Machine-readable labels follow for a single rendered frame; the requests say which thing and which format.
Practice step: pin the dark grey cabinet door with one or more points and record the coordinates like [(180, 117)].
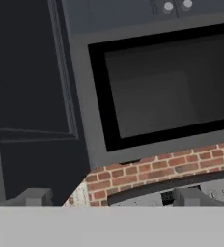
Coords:
[(33, 80)]

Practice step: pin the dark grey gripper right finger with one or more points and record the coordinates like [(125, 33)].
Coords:
[(188, 197)]

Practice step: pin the dark grey cupboard run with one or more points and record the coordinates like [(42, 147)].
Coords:
[(117, 13)]

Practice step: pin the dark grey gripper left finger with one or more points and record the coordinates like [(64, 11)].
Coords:
[(36, 197)]

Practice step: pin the round silver cupboard knob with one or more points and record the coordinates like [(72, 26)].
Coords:
[(168, 5), (187, 3)]

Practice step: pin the grey microwave oven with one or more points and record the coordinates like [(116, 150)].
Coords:
[(162, 87)]

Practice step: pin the grey stove with black trim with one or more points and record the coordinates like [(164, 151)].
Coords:
[(149, 196)]

